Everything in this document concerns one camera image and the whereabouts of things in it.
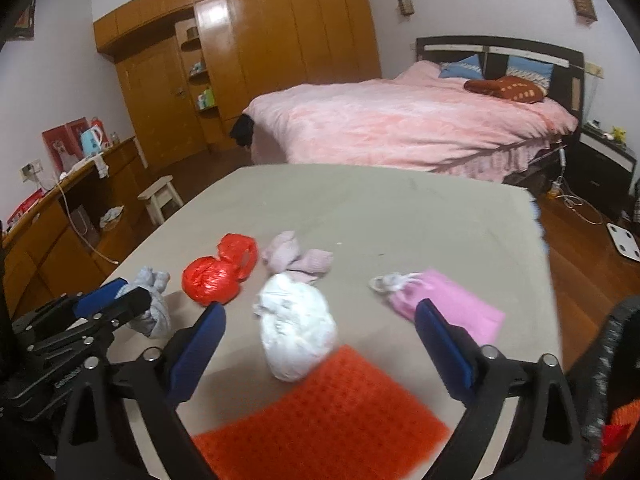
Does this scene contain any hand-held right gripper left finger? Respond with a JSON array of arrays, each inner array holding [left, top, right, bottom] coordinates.
[[55, 301, 228, 480]]

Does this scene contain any large wall lamp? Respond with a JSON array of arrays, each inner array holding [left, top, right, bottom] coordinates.
[[570, 0, 598, 22]]

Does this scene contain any grey knotted cloth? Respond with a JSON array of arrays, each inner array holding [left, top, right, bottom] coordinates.
[[120, 266, 172, 338]]

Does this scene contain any pink blanket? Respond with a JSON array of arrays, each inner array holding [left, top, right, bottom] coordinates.
[[242, 60, 581, 183]]

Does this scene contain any white power cable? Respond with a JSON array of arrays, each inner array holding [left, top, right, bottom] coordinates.
[[550, 147, 606, 226]]

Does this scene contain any black cloth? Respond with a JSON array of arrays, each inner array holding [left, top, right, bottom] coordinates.
[[229, 114, 256, 150]]

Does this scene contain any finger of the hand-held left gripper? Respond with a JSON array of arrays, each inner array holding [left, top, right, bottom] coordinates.
[[10, 278, 130, 343], [27, 287, 153, 361]]

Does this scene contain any crumpled white cloth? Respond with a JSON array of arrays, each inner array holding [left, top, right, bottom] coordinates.
[[99, 205, 125, 231]]

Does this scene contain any white charging cable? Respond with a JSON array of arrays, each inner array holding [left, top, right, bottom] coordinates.
[[50, 172, 121, 266]]

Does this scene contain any light blue kettle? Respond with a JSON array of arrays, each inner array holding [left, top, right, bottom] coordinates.
[[80, 120, 107, 157]]

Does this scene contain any white plastic bag bundle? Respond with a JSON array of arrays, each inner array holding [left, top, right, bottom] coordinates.
[[252, 274, 338, 382]]

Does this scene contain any dark wooden bed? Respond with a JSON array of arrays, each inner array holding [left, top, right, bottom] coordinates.
[[230, 35, 586, 196]]

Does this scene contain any wooden sideboard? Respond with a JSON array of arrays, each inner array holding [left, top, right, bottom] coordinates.
[[0, 135, 151, 321]]

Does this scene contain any red photo frame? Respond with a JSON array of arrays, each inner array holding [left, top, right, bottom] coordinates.
[[41, 117, 91, 173]]

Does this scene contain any dark nightstand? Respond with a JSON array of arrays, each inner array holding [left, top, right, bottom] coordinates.
[[562, 125, 638, 221]]

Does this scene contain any small wooden stool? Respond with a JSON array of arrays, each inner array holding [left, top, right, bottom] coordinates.
[[137, 175, 185, 226]]

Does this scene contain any pink drawstring pouch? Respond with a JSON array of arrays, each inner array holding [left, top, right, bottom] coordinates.
[[370, 268, 506, 343]]

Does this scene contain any white bathroom scale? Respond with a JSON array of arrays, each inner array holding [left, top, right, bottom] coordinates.
[[606, 220, 640, 262]]

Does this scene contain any brown dotted pillow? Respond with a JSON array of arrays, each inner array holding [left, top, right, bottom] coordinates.
[[463, 76, 547, 104]]

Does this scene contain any red flat box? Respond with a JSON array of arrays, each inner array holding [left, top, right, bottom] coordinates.
[[7, 190, 46, 226]]

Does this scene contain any pale pink cloth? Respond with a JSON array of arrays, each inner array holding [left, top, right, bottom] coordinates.
[[261, 230, 334, 286]]

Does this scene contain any wooden door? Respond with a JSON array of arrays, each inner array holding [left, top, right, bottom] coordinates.
[[114, 37, 208, 171]]

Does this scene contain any light blue quilted pad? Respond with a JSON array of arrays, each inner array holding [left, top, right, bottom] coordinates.
[[530, 200, 548, 256]]

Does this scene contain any red plastic bag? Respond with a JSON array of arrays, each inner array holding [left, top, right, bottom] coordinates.
[[182, 255, 242, 307], [217, 233, 259, 282]]

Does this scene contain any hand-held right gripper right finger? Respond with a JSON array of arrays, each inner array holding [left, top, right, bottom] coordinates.
[[414, 298, 586, 480]]

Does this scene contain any wooden wardrobe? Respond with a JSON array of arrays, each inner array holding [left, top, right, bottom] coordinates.
[[92, 0, 383, 156]]

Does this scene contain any blue pillow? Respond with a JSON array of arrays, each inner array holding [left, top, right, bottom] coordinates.
[[439, 55, 485, 80], [506, 56, 555, 92]]

